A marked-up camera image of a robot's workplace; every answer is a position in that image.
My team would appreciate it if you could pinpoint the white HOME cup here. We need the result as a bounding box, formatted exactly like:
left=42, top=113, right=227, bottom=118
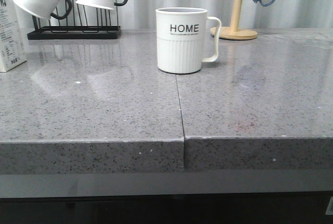
left=156, top=7, right=222, bottom=74

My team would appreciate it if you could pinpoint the blue white milk carton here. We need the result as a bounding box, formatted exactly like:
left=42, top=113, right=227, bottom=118
left=0, top=0, right=27, bottom=72

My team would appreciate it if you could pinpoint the wooden mug tree stand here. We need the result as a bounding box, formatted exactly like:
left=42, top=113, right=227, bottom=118
left=220, top=0, right=258, bottom=41

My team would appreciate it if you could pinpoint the black wire mug rack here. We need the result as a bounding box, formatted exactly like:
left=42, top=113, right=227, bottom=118
left=27, top=0, right=121, bottom=40

